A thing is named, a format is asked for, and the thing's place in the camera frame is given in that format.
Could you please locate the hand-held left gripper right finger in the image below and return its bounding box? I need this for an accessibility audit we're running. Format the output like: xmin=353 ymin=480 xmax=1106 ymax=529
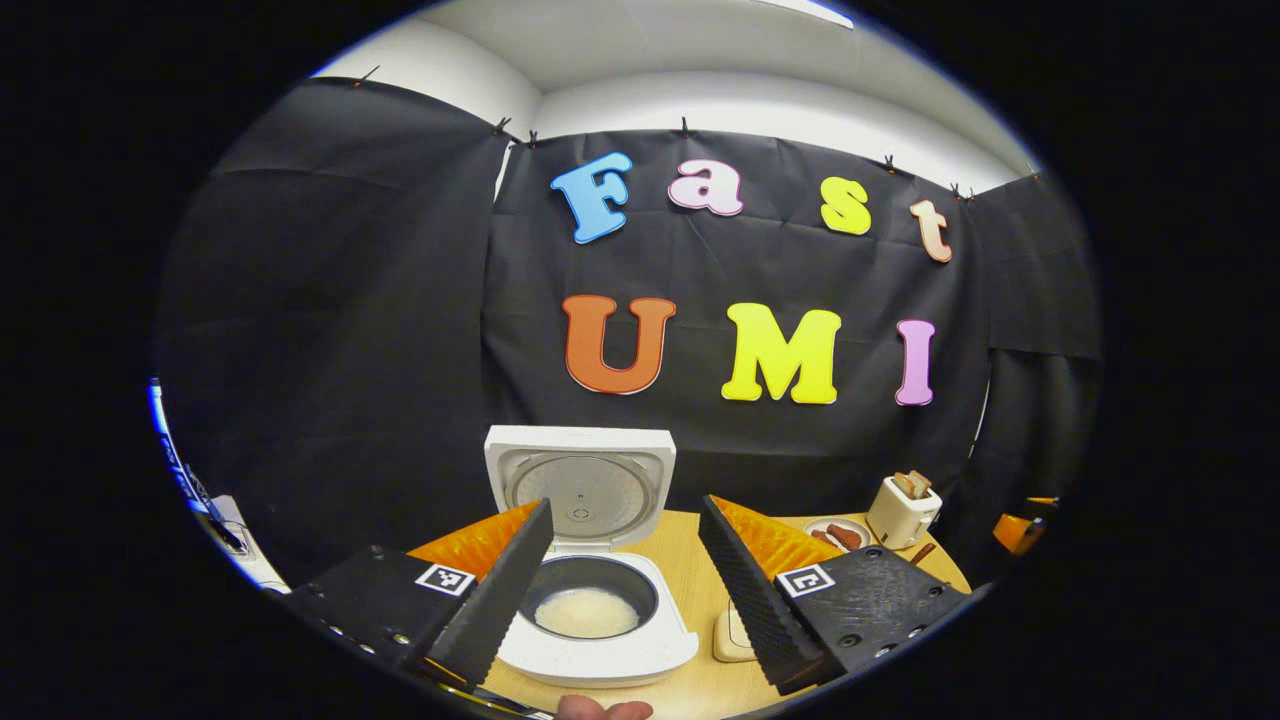
xmin=697 ymin=494 xmax=973 ymax=696

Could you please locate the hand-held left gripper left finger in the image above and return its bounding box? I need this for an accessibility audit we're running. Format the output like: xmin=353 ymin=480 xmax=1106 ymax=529
xmin=285 ymin=497 xmax=556 ymax=691

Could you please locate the white rice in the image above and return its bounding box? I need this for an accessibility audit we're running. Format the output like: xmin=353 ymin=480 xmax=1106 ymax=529
xmin=535 ymin=587 xmax=641 ymax=639

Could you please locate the white rice cooker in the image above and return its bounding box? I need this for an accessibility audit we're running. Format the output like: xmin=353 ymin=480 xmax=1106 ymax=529
xmin=484 ymin=425 xmax=701 ymax=689

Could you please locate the cream square rice dish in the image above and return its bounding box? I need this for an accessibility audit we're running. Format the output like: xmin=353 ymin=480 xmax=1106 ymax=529
xmin=712 ymin=600 xmax=758 ymax=663

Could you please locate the white round plate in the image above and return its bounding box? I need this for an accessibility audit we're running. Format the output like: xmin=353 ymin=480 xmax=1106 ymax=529
xmin=802 ymin=516 xmax=871 ymax=553

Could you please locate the cream toaster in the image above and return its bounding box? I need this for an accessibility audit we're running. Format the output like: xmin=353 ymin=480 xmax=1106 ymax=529
xmin=866 ymin=474 xmax=943 ymax=550

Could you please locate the white side desk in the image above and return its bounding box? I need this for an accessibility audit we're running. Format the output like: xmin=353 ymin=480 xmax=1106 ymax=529
xmin=195 ymin=495 xmax=291 ymax=593

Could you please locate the black backdrop cloth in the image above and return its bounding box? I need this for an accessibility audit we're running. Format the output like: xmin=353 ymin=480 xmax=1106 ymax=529
xmin=150 ymin=78 xmax=1106 ymax=591

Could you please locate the computer monitor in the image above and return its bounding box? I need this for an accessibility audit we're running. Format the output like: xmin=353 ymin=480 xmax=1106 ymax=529
xmin=148 ymin=378 xmax=216 ymax=521

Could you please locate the ceiling light panel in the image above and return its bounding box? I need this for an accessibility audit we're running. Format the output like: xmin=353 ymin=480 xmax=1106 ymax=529
xmin=760 ymin=0 xmax=856 ymax=29

